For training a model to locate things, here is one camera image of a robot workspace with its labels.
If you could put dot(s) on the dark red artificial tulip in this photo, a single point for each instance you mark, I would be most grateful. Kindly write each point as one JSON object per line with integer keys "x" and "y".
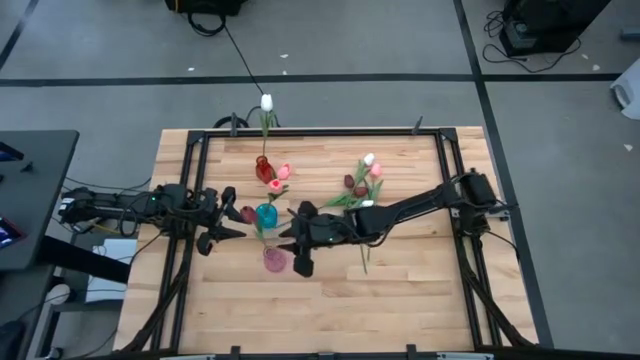
{"x": 360, "y": 191}
{"x": 349, "y": 181}
{"x": 248, "y": 214}

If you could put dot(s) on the pink glass vase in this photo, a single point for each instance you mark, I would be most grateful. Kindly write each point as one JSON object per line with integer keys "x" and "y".
{"x": 274, "y": 261}

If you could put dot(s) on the black desk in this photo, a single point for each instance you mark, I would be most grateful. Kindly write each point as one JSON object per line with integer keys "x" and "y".
{"x": 35, "y": 200}

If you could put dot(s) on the bunch of tulips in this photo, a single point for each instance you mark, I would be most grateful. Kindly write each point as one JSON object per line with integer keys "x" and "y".
{"x": 369, "y": 159}

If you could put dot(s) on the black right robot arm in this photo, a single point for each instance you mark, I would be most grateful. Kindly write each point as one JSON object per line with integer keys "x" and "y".
{"x": 400, "y": 210}

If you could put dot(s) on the large black equipment case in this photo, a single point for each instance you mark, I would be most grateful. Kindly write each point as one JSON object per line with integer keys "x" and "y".
{"x": 545, "y": 25}

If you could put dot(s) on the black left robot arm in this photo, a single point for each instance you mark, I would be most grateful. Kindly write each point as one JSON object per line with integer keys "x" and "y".
{"x": 100, "y": 205}

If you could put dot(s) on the white plastic object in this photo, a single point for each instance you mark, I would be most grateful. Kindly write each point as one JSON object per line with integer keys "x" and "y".
{"x": 630, "y": 92}

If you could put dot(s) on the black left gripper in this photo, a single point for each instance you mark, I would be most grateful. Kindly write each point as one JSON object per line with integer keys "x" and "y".
{"x": 207, "y": 210}

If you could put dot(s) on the white artificial tulip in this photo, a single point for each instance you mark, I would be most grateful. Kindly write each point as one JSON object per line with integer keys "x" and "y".
{"x": 367, "y": 203}
{"x": 266, "y": 102}

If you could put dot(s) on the dark flat device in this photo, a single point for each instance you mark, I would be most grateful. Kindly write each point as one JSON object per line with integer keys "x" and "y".
{"x": 10, "y": 151}

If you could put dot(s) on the grey frame clamp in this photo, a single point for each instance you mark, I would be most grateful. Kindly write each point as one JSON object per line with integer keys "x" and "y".
{"x": 235, "y": 351}
{"x": 233, "y": 125}
{"x": 411, "y": 351}
{"x": 417, "y": 125}

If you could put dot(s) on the blue glass vase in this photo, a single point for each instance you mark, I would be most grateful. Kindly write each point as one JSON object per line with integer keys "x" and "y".
{"x": 267, "y": 216}

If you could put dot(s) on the red glass vase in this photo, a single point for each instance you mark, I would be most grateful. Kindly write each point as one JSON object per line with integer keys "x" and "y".
{"x": 265, "y": 171}

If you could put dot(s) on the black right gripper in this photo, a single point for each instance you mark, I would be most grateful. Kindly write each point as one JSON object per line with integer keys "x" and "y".
{"x": 314, "y": 230}

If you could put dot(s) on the black desk foot bar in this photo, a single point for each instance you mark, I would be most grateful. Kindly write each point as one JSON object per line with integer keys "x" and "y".
{"x": 85, "y": 260}

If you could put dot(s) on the black equipment box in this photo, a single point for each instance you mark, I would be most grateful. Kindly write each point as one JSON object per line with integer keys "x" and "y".
{"x": 205, "y": 5}

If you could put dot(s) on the red-cased phone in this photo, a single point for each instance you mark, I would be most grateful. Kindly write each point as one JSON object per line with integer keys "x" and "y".
{"x": 9, "y": 232}

